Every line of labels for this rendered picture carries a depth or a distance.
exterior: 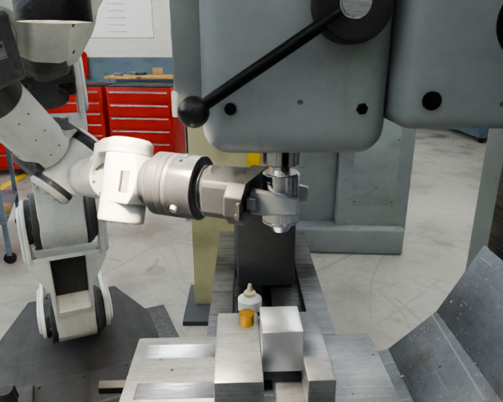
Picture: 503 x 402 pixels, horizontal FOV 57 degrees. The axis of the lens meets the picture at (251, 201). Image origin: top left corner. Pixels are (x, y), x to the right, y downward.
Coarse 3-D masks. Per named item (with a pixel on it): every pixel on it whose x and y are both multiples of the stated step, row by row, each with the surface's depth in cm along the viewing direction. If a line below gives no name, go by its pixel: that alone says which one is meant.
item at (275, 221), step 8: (264, 184) 57; (272, 184) 56; (280, 184) 56; (288, 184) 56; (296, 184) 57; (280, 192) 56; (288, 192) 56; (296, 192) 57; (264, 216) 59; (272, 216) 58; (280, 216) 57; (288, 216) 57; (296, 216) 58; (272, 224) 58; (280, 224) 58; (288, 224) 58
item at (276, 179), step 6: (270, 168) 59; (264, 174) 57; (270, 174) 57; (276, 174) 57; (282, 174) 57; (288, 174) 57; (294, 174) 57; (264, 180) 57; (270, 180) 56; (276, 180) 56; (282, 180) 56; (288, 180) 56; (294, 180) 56
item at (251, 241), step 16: (256, 224) 93; (240, 240) 94; (256, 240) 94; (272, 240) 94; (288, 240) 95; (240, 256) 95; (256, 256) 95; (272, 256) 96; (288, 256) 96; (240, 272) 96; (256, 272) 97; (272, 272) 97; (288, 272) 97
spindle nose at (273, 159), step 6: (264, 156) 56; (270, 156) 55; (276, 156) 55; (294, 156) 55; (300, 156) 56; (264, 162) 56; (270, 162) 55; (276, 162) 55; (294, 162) 55; (300, 162) 57
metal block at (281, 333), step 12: (264, 312) 62; (276, 312) 62; (288, 312) 62; (264, 324) 59; (276, 324) 59; (288, 324) 59; (300, 324) 59; (264, 336) 58; (276, 336) 58; (288, 336) 58; (300, 336) 58; (264, 348) 58; (276, 348) 58; (288, 348) 58; (300, 348) 58; (264, 360) 59; (276, 360) 59; (288, 360) 59; (300, 360) 59
